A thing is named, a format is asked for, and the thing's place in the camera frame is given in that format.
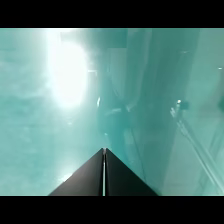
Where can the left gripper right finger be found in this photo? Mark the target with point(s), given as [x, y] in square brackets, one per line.
[125, 181]

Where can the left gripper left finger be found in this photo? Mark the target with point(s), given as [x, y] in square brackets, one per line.
[85, 181]

